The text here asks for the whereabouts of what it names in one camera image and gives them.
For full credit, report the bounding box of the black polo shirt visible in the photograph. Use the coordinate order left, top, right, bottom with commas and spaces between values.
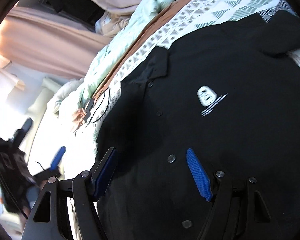
97, 10, 300, 239

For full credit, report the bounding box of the cream padded headboard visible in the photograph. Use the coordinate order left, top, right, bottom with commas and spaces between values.
25, 77, 62, 162

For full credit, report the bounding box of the patterned beige cloth pile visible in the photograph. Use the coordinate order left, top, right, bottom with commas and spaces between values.
95, 11, 131, 38

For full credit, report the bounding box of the white patterned bed blanket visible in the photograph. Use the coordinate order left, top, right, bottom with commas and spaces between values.
87, 0, 296, 139

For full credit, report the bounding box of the mint green duvet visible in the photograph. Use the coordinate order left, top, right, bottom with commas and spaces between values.
47, 0, 176, 114

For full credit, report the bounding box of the orange rust bed sheet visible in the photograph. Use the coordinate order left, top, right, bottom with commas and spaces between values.
68, 0, 190, 131

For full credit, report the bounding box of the black charger cable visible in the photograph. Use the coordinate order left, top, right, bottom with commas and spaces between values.
83, 87, 111, 128

